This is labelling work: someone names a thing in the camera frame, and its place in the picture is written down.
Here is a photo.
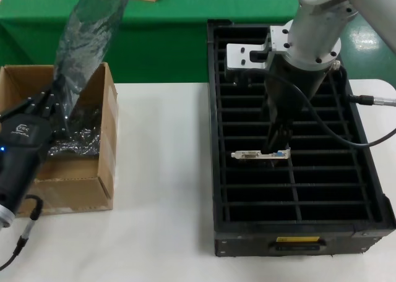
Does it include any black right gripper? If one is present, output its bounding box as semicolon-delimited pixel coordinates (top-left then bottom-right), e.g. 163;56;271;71
262;51;334;155

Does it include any crinkled silver antistatic bag bundle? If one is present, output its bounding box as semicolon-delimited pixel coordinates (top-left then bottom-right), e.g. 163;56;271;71
46;108;103;156

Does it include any black slotted container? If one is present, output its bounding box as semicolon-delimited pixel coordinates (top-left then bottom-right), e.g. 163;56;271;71
206;18;396;259

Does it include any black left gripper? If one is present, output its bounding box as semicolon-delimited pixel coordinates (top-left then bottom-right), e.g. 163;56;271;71
0;90;69;210

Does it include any large open brown cardboard box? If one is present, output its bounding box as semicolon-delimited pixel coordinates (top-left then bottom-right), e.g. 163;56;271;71
0;62;119;218

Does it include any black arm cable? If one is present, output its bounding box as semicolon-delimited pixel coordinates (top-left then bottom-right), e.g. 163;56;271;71
265;61;396;148
0;194;43;272

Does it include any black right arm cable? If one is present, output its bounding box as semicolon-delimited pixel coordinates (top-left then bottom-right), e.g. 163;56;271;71
265;61;396;148

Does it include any translucent dark antistatic bag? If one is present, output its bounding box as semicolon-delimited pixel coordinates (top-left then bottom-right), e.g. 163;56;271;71
51;0;133;131

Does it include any green tablecloth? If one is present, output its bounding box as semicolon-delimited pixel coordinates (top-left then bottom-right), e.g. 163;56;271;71
0;0;343;85

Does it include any graphics card with metal bracket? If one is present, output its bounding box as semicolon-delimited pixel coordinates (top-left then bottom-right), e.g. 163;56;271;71
230;148;292;161

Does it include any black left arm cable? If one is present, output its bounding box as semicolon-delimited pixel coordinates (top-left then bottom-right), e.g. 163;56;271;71
0;194;43;272

